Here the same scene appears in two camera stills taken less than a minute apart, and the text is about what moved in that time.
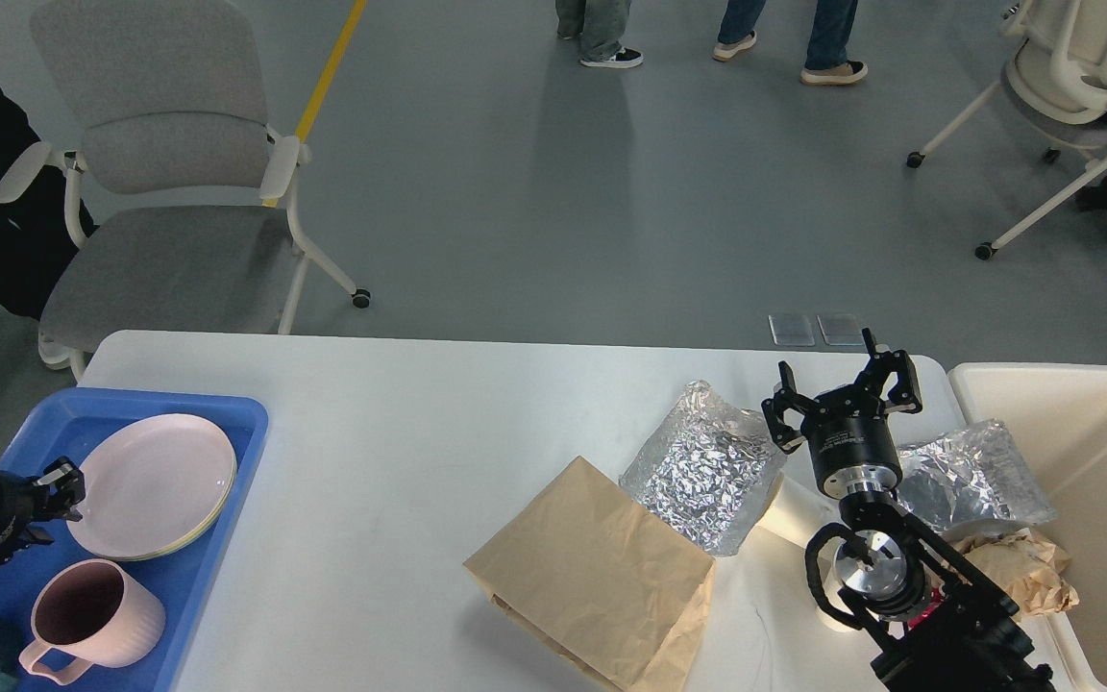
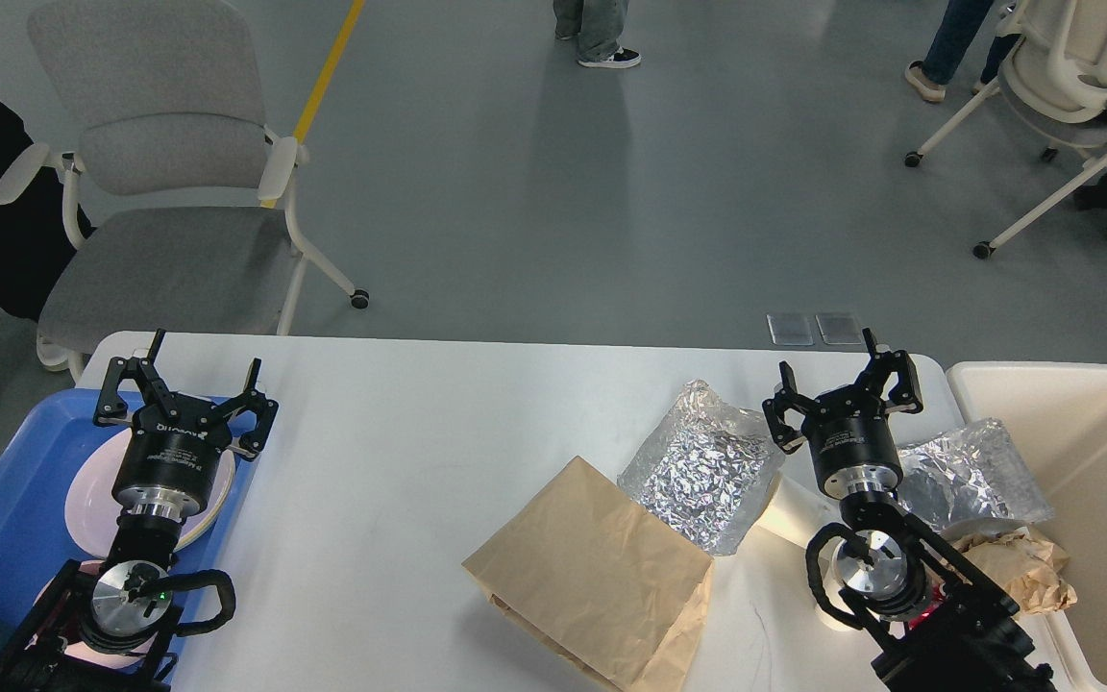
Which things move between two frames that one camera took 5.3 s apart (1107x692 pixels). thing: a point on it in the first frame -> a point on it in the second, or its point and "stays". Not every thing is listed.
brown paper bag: [587, 575] stays
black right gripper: [848, 425] stays
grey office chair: [179, 205] stays
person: [826, 62] -> [955, 29]
